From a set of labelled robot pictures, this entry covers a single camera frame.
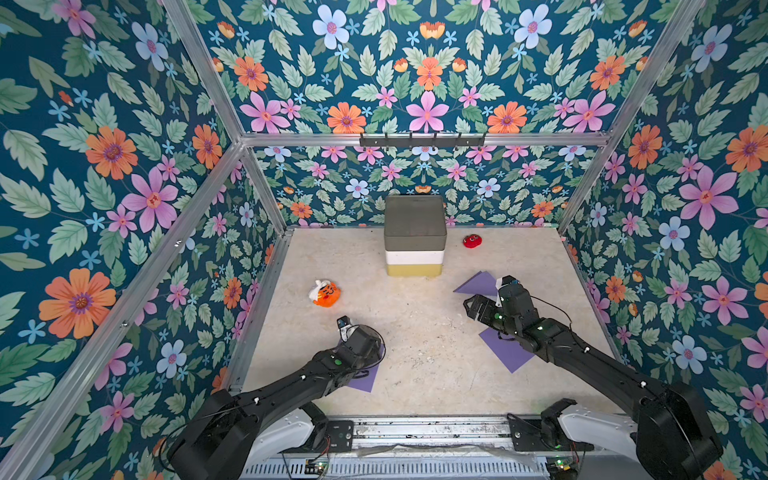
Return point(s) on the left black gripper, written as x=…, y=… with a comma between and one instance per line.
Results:
x=374, y=353

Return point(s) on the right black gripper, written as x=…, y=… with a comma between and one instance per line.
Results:
x=487, y=307

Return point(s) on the purple paper square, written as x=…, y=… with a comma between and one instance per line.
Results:
x=364, y=379
x=507, y=350
x=482, y=283

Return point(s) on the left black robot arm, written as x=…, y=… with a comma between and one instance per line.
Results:
x=217, y=441

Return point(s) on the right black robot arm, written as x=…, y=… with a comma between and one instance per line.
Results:
x=664, y=427

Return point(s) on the orange tiger plush toy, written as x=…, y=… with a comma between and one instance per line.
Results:
x=325, y=293

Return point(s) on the small red toy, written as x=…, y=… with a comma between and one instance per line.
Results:
x=472, y=241

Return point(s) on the grey white yellow stacked box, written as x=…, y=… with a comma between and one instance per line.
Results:
x=415, y=235

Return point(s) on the white ventilation grille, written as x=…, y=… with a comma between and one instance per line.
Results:
x=397, y=468

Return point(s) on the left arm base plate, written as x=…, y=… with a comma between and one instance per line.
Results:
x=334, y=436

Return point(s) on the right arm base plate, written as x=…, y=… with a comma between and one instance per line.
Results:
x=544, y=432

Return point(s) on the grey wall hook rail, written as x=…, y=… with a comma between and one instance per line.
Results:
x=440, y=141

